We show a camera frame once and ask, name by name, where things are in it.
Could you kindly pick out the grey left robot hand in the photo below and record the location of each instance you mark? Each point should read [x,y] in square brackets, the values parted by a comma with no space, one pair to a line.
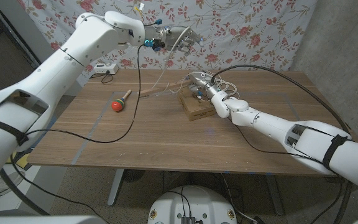
[182,36]

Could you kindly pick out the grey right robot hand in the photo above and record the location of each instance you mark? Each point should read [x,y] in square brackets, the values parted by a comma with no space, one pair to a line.
[199,80]

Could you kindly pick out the wooden clip hanger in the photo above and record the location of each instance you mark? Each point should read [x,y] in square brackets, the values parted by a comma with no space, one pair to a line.
[163,88]

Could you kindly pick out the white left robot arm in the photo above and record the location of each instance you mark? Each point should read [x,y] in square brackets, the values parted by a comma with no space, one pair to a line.
[57,77]

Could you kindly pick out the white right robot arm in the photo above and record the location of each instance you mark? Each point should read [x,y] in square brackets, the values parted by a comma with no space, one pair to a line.
[291,130]

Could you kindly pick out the brown cardboard package box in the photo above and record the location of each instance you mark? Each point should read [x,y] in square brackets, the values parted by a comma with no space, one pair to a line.
[197,109]

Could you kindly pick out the colourful wooden maraca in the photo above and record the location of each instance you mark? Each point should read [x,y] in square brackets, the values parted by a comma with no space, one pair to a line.
[117,106]

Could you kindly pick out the floral backdrop cloth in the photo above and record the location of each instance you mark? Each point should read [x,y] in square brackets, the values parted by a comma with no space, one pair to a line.
[244,31]

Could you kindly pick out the white power strip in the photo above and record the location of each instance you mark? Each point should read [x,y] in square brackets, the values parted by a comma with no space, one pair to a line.
[106,68]

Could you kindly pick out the black round floor fan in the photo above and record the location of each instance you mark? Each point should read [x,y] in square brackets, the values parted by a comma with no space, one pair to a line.
[134,175]

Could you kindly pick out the white robot torso base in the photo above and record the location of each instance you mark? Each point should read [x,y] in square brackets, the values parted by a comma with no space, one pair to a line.
[194,202]

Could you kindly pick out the white table leg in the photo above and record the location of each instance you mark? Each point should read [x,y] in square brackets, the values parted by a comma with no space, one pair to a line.
[116,186]

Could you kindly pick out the grey table leg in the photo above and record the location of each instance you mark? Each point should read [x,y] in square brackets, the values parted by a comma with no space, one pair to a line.
[275,196]

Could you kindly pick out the yellow black foot pedal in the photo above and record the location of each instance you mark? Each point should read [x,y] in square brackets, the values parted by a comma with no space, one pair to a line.
[22,160]

